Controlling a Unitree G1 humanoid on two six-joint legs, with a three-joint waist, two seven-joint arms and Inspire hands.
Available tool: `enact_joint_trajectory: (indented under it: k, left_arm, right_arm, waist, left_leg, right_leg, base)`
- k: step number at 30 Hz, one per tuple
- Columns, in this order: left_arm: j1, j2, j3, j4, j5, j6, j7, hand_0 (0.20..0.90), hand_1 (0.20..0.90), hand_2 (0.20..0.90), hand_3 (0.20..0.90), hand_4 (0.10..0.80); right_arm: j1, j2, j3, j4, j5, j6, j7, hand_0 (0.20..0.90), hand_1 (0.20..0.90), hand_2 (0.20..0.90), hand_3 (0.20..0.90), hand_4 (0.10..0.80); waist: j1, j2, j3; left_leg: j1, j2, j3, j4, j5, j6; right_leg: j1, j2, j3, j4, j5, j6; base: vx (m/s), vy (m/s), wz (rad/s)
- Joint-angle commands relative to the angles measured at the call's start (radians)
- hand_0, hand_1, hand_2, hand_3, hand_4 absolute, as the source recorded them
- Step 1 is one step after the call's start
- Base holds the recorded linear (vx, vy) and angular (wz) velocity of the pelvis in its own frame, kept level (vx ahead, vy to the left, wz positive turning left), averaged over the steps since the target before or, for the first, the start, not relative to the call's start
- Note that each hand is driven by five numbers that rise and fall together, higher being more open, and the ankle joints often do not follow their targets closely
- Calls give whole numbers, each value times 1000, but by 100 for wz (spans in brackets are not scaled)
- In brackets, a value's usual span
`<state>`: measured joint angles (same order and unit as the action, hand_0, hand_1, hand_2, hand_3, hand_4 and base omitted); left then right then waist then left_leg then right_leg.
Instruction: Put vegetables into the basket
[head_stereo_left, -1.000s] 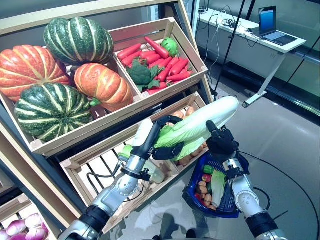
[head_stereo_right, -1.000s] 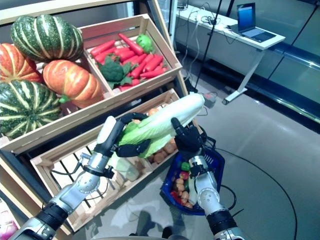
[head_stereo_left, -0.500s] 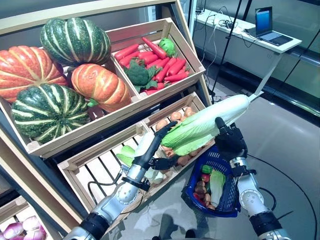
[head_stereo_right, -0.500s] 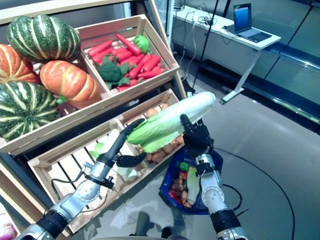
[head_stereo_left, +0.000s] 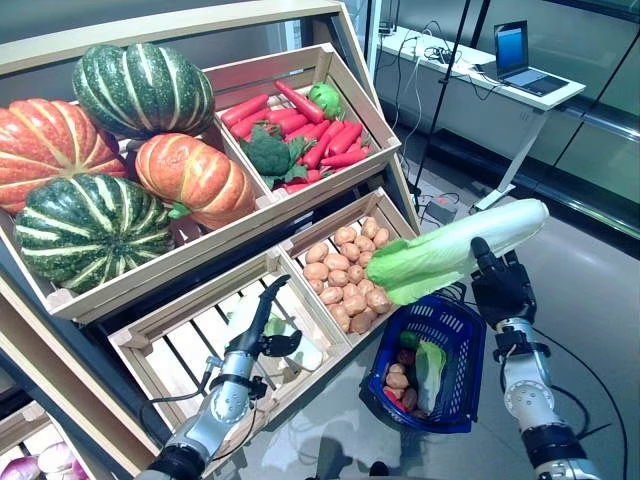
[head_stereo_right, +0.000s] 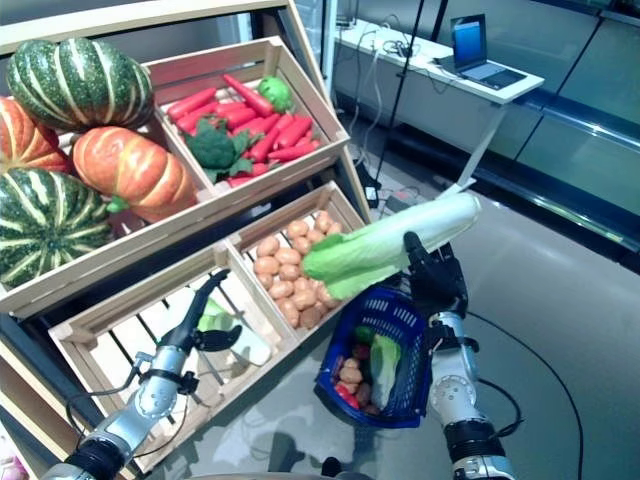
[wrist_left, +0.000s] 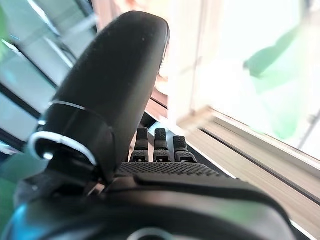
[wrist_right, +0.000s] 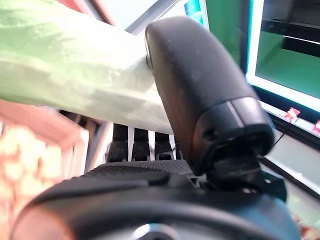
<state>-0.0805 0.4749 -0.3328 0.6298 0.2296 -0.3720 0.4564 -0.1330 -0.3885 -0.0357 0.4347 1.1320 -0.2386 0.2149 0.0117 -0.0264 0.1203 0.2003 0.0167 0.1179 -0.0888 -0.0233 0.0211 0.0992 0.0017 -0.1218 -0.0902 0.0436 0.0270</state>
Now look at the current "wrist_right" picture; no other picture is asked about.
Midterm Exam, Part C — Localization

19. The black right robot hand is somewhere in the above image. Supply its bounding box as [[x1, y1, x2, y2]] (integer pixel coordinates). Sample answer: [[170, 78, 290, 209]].
[[9, 15, 302, 240]]

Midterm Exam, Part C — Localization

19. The napa cabbage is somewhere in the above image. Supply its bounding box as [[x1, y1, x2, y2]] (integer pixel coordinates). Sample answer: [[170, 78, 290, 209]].
[[0, 0, 176, 135]]

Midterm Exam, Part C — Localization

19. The computer monitor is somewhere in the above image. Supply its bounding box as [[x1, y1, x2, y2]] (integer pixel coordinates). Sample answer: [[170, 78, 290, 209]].
[[246, 0, 320, 141]]

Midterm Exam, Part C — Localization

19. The wooden slat crate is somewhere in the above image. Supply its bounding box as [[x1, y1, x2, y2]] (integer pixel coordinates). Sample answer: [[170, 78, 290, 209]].
[[0, 98, 113, 240]]

